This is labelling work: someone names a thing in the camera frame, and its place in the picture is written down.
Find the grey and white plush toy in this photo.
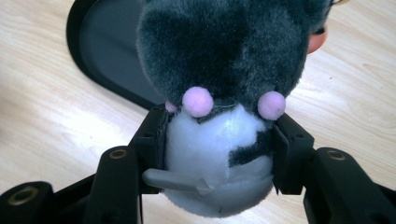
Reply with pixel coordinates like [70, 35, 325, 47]
[135, 0, 332, 218]

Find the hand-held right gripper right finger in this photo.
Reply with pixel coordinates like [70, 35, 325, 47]
[272, 113, 316, 196]

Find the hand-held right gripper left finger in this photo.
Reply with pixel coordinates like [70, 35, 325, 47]
[128, 105, 172, 195]

